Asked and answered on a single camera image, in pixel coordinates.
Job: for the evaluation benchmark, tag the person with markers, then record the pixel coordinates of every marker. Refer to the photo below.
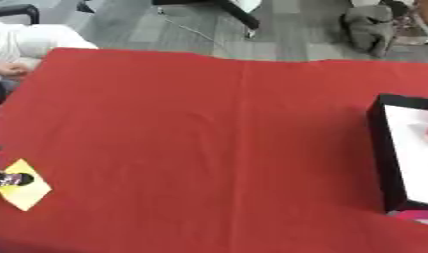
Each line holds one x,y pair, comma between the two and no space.
32,41

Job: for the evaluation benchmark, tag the pink and white object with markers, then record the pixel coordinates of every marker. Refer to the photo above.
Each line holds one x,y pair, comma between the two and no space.
416,216

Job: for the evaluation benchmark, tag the black chair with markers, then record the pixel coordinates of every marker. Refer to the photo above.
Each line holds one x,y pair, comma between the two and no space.
15,11

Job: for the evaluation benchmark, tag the yellow square block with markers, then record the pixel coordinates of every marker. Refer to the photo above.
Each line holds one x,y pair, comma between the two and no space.
27,194

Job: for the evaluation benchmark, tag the black box with white inside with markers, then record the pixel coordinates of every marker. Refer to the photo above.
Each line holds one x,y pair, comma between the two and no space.
390,158

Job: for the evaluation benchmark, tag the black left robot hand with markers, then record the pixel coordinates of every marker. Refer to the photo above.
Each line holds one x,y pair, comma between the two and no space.
9,179

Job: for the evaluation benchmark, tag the person's hand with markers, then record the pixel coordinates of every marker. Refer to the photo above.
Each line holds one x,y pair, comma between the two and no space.
8,69

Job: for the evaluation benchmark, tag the grey bag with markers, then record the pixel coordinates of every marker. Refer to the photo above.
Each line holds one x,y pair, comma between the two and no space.
370,28

